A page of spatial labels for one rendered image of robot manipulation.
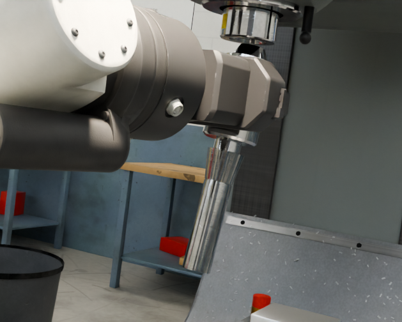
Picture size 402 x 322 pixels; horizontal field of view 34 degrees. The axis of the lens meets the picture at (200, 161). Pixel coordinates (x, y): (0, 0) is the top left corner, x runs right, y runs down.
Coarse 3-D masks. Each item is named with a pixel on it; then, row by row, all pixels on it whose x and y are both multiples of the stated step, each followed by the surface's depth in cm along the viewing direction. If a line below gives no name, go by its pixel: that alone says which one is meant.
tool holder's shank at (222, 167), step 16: (224, 144) 55; (240, 144) 55; (208, 160) 55; (224, 160) 54; (240, 160) 55; (208, 176) 55; (224, 176) 55; (208, 192) 55; (224, 192) 55; (208, 208) 55; (224, 208) 55; (208, 224) 55; (192, 240) 55; (208, 240) 54; (192, 256) 54; (208, 256) 54; (208, 272) 55
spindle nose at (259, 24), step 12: (228, 12) 54; (240, 12) 54; (252, 12) 53; (264, 12) 54; (276, 12) 54; (228, 24) 54; (240, 24) 54; (252, 24) 53; (264, 24) 54; (276, 24) 55; (228, 36) 55; (240, 36) 54; (252, 36) 54; (264, 36) 54; (276, 36) 55
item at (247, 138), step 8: (208, 128) 55; (216, 128) 54; (224, 128) 54; (208, 136) 57; (216, 136) 55; (224, 136) 54; (232, 136) 54; (240, 136) 54; (248, 136) 54; (256, 136) 55; (248, 144) 55; (256, 144) 56
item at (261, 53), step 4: (240, 44) 56; (244, 44) 56; (248, 44) 55; (236, 48) 56; (240, 48) 55; (244, 48) 55; (248, 48) 55; (252, 48) 55; (256, 48) 55; (260, 48) 55; (236, 52) 55; (240, 52) 55; (244, 52) 55; (248, 52) 55; (252, 52) 55; (256, 52) 55; (260, 52) 55; (264, 52) 56; (256, 56) 55; (260, 56) 55; (264, 56) 55
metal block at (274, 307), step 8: (272, 304) 56; (280, 304) 57; (256, 312) 53; (264, 312) 53; (272, 312) 54; (280, 312) 54; (288, 312) 54; (296, 312) 55; (304, 312) 55; (312, 312) 55; (256, 320) 52; (264, 320) 52; (272, 320) 52; (280, 320) 52; (288, 320) 52; (296, 320) 52; (304, 320) 53; (312, 320) 53; (320, 320) 53; (328, 320) 54; (336, 320) 54
